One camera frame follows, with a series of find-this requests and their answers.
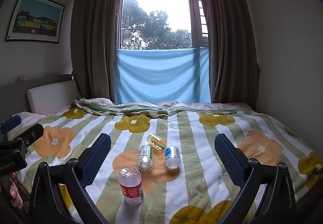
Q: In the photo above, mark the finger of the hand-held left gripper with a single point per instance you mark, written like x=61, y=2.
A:
x=29, y=131
x=11, y=122

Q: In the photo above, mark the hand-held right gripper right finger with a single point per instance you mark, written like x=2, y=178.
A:
x=228, y=161

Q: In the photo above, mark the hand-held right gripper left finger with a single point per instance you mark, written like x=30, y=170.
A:
x=97, y=158

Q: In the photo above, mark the person's left hand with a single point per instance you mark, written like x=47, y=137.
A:
x=15, y=190

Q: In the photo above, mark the red label plastic bottle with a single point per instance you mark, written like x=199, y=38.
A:
x=130, y=184

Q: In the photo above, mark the white headboard cushion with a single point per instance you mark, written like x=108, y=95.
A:
x=54, y=96

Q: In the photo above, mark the small orange figurine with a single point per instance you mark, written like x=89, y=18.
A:
x=20, y=78

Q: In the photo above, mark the grey bed headboard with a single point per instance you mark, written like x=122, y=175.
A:
x=37, y=82

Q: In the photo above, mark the green label plastic bottle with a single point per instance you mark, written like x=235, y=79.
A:
x=145, y=157

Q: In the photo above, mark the floral striped blanket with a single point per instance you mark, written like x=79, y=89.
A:
x=181, y=138

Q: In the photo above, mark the blue label white bottle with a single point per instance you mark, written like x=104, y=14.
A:
x=172, y=156

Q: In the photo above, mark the light blue window cloth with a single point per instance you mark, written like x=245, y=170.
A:
x=162, y=76

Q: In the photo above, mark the framed houses picture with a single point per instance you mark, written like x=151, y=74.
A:
x=35, y=18

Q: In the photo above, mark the grey-brown curtain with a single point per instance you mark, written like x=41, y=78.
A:
x=97, y=34
x=227, y=34

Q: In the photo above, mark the window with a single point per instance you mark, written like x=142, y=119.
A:
x=161, y=12

